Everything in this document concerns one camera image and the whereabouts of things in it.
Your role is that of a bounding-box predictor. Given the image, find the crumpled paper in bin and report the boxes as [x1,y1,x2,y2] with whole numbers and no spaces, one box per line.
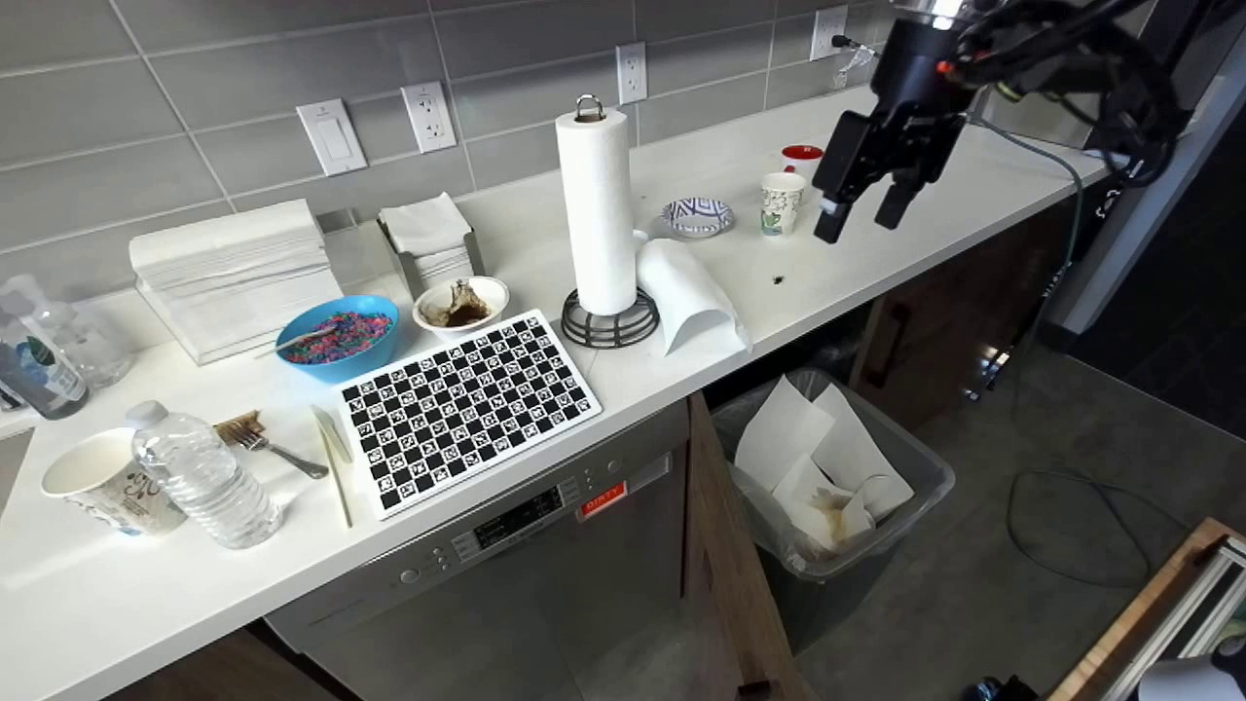
[729,374,921,557]

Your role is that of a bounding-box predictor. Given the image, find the grey napkin dispenser box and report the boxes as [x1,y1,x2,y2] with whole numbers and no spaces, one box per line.
[374,188,483,304]

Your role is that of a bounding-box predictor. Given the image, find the small patterned bowl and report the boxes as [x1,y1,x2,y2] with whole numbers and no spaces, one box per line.
[661,194,742,247]

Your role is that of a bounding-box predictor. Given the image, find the brown wooden lower cabinet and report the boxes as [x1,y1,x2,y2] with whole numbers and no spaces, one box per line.
[844,202,1083,437]

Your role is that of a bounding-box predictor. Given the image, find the steel dishwasher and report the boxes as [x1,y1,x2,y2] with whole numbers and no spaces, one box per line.
[263,398,692,701]

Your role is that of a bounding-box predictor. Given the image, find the patterned paper cup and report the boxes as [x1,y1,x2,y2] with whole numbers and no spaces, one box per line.
[755,169,813,241]

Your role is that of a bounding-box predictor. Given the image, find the clear plastic water bottle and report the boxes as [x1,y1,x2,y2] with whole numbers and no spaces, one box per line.
[125,398,287,552]

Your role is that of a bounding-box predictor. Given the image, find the grey trash bin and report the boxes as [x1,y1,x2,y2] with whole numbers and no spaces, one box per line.
[710,364,961,655]

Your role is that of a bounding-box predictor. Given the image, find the black white checker board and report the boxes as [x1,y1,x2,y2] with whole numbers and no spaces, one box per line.
[334,304,607,524]

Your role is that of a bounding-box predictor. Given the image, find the white wall outlet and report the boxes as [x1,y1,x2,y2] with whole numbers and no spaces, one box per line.
[808,6,854,68]
[613,40,655,108]
[396,78,463,155]

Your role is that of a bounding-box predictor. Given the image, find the stack of folded paper towels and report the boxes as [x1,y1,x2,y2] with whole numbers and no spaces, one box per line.
[125,194,352,372]

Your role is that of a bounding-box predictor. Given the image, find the open cabinet door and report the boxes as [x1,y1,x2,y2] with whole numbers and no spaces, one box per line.
[683,395,817,701]

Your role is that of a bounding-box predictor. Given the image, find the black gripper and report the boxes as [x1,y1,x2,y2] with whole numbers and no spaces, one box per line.
[810,15,992,250]

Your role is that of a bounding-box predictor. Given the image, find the black floor cable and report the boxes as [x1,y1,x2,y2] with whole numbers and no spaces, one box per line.
[1001,465,1160,593]

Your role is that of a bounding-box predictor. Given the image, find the grey robot stand column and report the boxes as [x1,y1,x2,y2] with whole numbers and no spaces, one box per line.
[1040,46,1246,342]

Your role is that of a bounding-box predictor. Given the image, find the white paper towel roll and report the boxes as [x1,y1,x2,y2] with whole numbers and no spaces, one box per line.
[552,104,642,321]

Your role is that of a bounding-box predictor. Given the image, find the dark lower cabinet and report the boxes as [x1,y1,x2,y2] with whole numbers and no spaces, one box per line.
[106,619,359,701]

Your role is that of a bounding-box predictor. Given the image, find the white paper napkin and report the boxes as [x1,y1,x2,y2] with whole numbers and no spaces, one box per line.
[634,233,752,359]

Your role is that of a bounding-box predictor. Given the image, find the wooden stick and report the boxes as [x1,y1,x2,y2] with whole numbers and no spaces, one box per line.
[311,402,359,535]

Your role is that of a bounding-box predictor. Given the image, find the white bowl brown leftovers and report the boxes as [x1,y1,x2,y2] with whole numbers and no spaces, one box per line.
[408,274,513,342]

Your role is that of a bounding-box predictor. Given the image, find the white wall switch plate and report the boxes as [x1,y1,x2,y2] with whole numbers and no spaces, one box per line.
[294,93,369,181]

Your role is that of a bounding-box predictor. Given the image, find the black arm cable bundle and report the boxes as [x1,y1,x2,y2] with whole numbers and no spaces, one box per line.
[954,0,1188,188]

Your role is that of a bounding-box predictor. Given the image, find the clear plastic container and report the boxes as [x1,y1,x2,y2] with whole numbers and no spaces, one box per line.
[0,274,99,424]

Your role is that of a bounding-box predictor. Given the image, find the blue bowl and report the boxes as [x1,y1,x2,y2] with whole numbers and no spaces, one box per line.
[274,293,408,391]

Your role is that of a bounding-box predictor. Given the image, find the white mug red inside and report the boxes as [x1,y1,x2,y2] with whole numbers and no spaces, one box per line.
[781,139,830,181]

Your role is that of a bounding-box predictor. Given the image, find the wooden frame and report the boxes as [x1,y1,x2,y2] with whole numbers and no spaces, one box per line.
[1045,513,1246,701]

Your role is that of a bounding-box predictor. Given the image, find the metal fork with food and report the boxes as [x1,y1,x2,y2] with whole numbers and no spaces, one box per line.
[209,407,334,482]

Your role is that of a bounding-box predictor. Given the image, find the stained paper cup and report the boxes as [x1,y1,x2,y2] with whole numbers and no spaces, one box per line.
[37,424,190,542]

